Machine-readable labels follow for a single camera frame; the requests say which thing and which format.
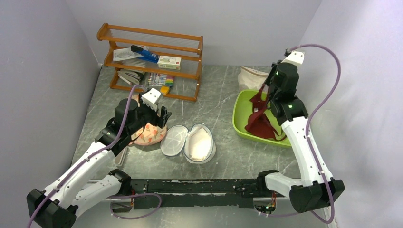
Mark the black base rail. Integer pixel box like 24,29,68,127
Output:
107,178,290,210

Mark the floral print bra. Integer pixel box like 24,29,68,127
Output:
129,94,168,146

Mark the white paper booklet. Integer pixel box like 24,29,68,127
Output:
113,47,143,62

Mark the white green small box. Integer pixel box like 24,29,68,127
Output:
157,56,182,70

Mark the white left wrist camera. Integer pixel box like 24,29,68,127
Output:
141,88,163,112

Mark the grey black stapler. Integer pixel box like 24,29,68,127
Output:
117,69,145,85

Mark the orange wooden shelf rack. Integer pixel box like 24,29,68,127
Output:
96,23,204,102

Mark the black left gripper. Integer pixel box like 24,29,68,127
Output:
128,92,172,134

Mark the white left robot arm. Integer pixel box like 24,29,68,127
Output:
27,98,172,228

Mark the yellow small block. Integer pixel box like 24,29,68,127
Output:
160,85,171,95

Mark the white mesh laundry bag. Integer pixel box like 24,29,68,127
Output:
160,123,216,164

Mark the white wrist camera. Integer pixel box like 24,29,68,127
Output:
141,88,163,112
281,49,305,67

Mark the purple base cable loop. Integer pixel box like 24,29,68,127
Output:
109,192,163,220

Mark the dark red bra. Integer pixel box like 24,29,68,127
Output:
245,85,286,141

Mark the white flat case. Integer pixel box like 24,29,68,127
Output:
114,146,129,167

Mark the beige drawstring pouch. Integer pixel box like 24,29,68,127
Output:
238,66,269,92

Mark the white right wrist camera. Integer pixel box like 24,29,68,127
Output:
281,49,305,67

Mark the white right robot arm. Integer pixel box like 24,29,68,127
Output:
256,63,345,213

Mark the coloured marker pack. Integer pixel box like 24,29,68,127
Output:
148,73,174,87

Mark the blue stapler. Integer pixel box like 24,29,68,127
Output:
131,45,159,63

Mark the lime green plastic basin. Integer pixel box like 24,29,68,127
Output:
232,89,291,148

